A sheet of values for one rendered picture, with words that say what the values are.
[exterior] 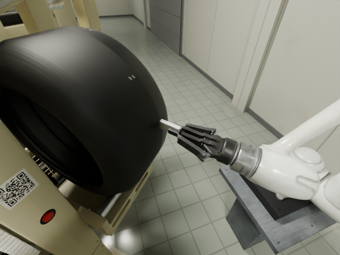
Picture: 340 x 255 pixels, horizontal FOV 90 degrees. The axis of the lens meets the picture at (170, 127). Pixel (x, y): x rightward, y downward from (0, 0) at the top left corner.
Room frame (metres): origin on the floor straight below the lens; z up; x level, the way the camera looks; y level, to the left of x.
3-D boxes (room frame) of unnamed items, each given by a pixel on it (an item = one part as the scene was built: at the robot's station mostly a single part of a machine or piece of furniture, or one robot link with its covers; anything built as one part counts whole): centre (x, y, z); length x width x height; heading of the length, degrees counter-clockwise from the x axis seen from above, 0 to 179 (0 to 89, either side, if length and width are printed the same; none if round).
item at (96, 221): (0.32, 0.41, 0.90); 0.40 x 0.03 x 0.10; 65
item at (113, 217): (0.42, 0.21, 0.83); 0.36 x 0.09 x 0.06; 155
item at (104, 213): (0.42, 0.21, 0.90); 0.35 x 0.05 x 0.05; 155
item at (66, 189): (0.48, 0.34, 0.80); 0.37 x 0.36 x 0.02; 65
